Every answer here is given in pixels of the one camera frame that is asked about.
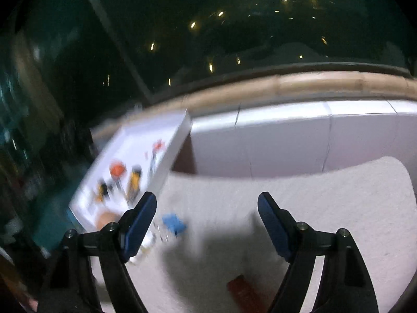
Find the small white dropper bottle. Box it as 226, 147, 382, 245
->
129, 230, 156, 263

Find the red lighter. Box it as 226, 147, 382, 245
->
227, 275, 267, 313

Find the blue binder clip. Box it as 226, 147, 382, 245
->
162, 214, 187, 236

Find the yellow lighter with black text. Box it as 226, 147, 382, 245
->
126, 165, 142, 204

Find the brown tape roll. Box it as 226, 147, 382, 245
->
95, 211, 121, 230

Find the white cardboard tray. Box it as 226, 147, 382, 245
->
69, 110, 191, 232

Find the bamboo pole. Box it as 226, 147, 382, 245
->
92, 71, 416, 141

